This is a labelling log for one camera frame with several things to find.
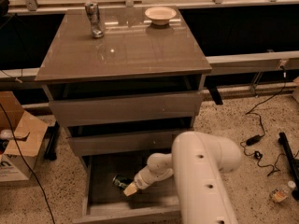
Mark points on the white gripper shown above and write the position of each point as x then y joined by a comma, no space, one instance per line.
143,181

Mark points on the crushed green can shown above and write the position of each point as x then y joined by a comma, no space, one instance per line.
121,181

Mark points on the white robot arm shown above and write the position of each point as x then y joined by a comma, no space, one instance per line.
196,162

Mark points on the grey open bottom drawer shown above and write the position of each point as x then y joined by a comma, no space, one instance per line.
105,203

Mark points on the grey middle drawer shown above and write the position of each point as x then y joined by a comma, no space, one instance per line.
122,142

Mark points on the grey top drawer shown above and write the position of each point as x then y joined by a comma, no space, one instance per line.
81,112

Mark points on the grey drawer cabinet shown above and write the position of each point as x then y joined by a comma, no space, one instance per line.
134,57

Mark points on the silver metal can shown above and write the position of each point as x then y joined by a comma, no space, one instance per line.
92,12

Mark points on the black stand leg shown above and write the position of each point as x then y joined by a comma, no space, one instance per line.
51,139

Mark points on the brown cardboard box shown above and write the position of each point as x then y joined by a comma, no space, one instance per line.
22,136

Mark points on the clear plastic bottle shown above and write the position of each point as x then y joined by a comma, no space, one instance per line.
282,192

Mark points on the black metal bar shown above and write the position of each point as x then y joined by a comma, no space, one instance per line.
293,162

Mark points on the white ceramic bowl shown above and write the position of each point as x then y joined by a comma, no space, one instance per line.
160,15

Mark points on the black power adapter with cable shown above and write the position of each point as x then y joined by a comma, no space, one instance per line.
257,155

